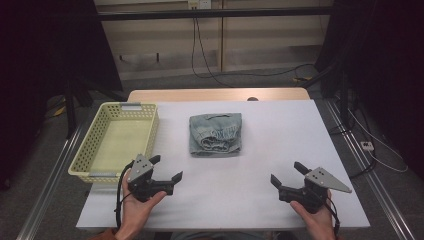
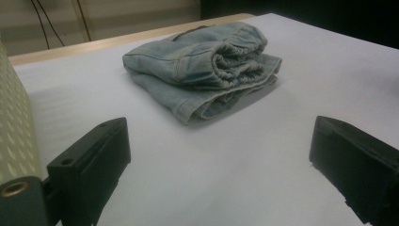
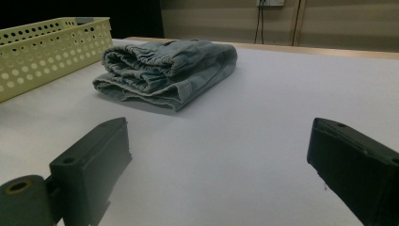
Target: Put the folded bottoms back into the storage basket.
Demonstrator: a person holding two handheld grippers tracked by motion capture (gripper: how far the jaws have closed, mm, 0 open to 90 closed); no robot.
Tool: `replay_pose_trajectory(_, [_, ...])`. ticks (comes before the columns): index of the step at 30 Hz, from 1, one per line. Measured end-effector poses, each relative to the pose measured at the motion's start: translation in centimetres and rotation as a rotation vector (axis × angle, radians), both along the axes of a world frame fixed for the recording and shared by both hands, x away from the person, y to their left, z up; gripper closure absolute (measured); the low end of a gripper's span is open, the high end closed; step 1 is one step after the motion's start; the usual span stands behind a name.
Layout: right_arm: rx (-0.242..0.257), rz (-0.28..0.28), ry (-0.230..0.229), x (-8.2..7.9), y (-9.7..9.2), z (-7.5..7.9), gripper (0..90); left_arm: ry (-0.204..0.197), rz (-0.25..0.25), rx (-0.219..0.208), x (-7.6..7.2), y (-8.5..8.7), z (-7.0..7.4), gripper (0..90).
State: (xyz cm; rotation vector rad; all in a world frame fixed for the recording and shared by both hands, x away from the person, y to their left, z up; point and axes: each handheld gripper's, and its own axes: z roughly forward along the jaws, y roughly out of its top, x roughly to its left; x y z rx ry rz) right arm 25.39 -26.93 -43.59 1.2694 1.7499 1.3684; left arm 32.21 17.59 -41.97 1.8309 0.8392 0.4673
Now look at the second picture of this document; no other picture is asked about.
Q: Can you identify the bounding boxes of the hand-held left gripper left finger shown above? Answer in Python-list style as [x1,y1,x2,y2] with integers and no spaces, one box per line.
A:
[46,117,132,226]

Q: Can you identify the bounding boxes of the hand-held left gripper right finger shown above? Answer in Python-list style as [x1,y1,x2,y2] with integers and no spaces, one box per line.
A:
[308,115,399,226]

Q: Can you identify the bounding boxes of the pale yellow plastic basket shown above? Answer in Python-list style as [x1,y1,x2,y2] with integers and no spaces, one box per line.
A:
[0,37,42,186]

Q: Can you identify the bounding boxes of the light blue jeans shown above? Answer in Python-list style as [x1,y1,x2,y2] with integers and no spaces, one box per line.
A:
[121,21,282,126]

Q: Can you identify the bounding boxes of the black wall cable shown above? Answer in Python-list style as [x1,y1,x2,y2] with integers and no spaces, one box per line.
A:
[36,0,66,48]
[30,0,51,50]

